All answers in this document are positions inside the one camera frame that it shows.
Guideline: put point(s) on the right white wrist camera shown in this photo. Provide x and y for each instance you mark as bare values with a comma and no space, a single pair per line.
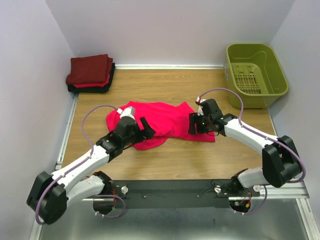
199,100

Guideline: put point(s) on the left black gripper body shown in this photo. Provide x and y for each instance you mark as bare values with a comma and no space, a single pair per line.
137,136

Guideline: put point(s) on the folded black shirt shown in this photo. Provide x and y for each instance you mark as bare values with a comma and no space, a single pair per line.
94,89

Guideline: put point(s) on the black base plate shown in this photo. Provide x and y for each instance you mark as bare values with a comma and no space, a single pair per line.
167,194

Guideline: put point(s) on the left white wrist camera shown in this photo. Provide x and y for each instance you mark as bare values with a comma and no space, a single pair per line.
126,112

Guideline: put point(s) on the pink t shirt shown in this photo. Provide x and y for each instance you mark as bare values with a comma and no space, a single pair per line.
167,120

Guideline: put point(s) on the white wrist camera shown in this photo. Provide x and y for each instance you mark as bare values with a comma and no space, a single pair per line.
199,100
126,112

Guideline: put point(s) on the folded dark red shirt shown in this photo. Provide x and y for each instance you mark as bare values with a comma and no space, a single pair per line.
89,69

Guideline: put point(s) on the olive green plastic bin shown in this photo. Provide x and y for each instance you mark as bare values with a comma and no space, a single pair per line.
252,70

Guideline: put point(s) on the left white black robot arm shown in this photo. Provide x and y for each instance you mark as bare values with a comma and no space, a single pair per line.
51,193

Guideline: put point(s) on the folded bright red shirt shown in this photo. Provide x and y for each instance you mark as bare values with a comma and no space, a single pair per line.
90,85

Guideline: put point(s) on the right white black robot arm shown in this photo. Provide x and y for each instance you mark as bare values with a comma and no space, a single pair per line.
279,154

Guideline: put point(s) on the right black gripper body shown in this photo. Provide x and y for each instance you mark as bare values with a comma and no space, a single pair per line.
205,126

